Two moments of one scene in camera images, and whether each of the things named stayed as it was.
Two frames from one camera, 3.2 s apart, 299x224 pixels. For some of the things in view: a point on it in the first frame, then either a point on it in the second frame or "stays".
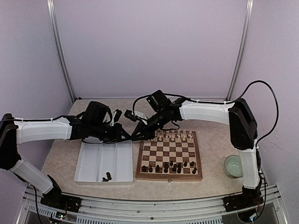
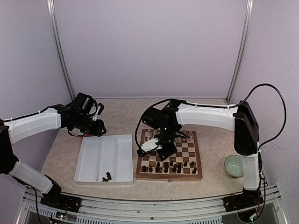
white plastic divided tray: [109, 163] stays
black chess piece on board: [166, 171] stays
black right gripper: [147, 133] to [168, 151]
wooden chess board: [173, 155] stays
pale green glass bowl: [233, 165] stays
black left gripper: [117, 136] to [97, 131]
